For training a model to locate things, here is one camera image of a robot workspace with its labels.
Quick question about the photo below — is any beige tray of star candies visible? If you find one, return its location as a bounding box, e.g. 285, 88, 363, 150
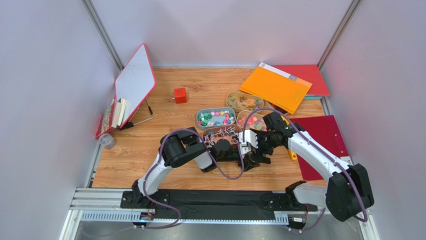
236, 110, 267, 132

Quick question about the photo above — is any yellow plastic scoop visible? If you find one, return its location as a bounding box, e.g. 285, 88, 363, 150
281, 116, 298, 161

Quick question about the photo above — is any grey tray of round candies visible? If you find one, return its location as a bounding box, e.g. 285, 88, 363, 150
195, 107, 237, 130

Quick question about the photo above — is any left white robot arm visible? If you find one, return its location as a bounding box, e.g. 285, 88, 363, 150
132, 127, 258, 199

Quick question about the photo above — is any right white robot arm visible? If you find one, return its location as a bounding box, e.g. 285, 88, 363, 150
255, 111, 375, 222

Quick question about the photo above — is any beige tray of popsicle candies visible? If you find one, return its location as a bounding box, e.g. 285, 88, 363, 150
225, 91, 264, 113

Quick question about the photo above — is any orange folder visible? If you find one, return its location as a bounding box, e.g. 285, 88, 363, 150
239, 62, 313, 114

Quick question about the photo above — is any dark red folder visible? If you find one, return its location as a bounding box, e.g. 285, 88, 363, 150
291, 115, 350, 181

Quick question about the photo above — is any teal book under folder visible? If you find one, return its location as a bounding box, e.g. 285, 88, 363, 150
304, 95, 323, 100

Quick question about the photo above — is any red cube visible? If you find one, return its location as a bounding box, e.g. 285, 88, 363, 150
173, 87, 188, 104

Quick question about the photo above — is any red folder at back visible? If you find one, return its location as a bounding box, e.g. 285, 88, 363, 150
273, 64, 331, 97

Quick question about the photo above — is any metal board stand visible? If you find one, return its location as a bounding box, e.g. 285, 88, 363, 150
119, 98, 154, 131

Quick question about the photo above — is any stack of books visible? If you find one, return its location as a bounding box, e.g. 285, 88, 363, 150
94, 98, 127, 139

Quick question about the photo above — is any clear plastic cup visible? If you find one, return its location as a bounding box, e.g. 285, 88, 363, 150
98, 133, 116, 150

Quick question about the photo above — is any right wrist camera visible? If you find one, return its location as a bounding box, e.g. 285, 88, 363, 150
238, 129, 259, 149

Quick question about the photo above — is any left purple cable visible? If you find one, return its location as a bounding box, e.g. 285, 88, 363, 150
133, 128, 246, 230

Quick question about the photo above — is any purple cable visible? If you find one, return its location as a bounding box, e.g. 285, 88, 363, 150
133, 128, 246, 230
242, 107, 370, 233

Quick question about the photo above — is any white board with red frame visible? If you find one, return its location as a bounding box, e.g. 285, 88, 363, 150
115, 43, 157, 129

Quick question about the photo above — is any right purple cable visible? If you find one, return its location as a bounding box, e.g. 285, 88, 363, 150
242, 107, 370, 233

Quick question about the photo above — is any aluminium rail frame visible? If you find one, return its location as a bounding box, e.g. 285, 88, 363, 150
60, 188, 379, 240

